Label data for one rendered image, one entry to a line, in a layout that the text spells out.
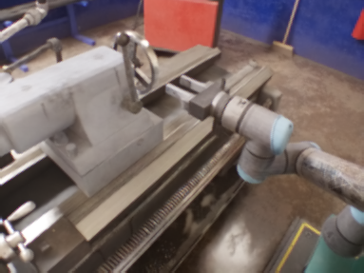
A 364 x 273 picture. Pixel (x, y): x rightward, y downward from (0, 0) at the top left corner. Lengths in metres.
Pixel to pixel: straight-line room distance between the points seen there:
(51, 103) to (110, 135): 0.20
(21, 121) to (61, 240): 0.31
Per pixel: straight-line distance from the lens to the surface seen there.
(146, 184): 0.81
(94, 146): 0.72
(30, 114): 0.63
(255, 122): 0.61
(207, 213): 1.26
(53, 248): 0.71
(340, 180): 0.60
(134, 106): 0.72
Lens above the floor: 1.49
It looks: 42 degrees down
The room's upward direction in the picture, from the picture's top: 4 degrees clockwise
